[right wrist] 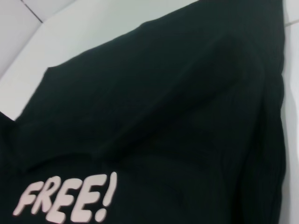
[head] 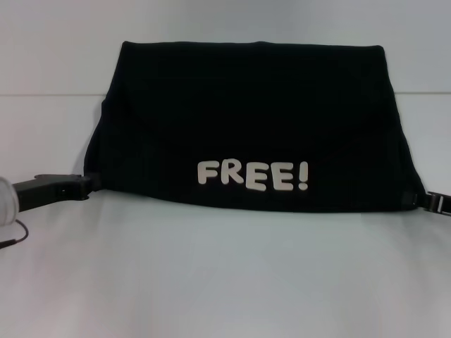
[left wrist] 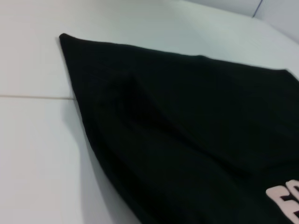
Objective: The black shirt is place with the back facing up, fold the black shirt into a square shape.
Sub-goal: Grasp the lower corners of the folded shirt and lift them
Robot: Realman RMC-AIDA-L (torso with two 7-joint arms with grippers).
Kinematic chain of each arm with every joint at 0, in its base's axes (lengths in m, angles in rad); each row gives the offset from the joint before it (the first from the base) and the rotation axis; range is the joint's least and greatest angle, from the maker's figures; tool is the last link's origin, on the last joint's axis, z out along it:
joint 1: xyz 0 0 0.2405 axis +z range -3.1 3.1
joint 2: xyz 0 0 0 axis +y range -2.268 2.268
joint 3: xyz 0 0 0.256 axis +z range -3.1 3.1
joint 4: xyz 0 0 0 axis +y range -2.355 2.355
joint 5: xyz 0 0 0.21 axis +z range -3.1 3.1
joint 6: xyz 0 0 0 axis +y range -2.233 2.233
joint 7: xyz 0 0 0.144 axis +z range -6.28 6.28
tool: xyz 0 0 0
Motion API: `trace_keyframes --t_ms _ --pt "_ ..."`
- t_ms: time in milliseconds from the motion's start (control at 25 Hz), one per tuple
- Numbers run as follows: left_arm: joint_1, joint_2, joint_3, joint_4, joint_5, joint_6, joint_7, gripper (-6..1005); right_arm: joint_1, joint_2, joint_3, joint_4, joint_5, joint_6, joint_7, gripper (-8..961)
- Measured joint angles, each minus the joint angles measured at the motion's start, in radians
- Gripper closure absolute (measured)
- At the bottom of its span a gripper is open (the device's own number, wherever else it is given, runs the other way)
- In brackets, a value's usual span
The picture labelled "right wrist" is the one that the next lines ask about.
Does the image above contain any black shirt with FREE print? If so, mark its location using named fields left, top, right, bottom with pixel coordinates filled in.
left=0, top=0, right=289, bottom=224

